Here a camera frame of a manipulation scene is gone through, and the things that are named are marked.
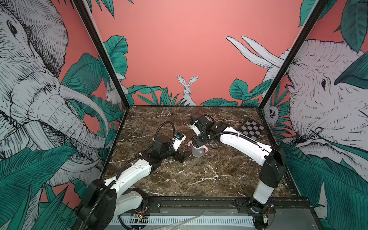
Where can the clear baby bottle body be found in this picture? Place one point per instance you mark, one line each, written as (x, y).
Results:
(198, 152)

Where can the black white checkerboard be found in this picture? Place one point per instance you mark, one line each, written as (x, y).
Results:
(251, 129)

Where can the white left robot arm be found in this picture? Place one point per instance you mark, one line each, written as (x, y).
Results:
(106, 200)

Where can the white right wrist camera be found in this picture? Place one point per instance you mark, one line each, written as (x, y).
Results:
(195, 128)

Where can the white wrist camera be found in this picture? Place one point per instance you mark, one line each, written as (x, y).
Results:
(195, 128)
(177, 140)

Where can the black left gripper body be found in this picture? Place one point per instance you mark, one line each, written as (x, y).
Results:
(170, 152)

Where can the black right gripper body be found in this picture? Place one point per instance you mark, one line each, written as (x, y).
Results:
(200, 140)

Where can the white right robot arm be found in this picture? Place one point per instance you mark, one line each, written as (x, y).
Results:
(271, 159)

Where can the black frame post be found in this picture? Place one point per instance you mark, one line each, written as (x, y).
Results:
(311, 20)
(86, 17)

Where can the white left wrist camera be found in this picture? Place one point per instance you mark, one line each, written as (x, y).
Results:
(177, 140)

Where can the black right frame post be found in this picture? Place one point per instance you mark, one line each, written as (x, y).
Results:
(311, 20)

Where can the black left frame post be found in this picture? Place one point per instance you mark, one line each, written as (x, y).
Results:
(86, 17)

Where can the white vented strip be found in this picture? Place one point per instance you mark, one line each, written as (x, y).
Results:
(238, 221)

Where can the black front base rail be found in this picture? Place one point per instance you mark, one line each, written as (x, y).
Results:
(241, 204)

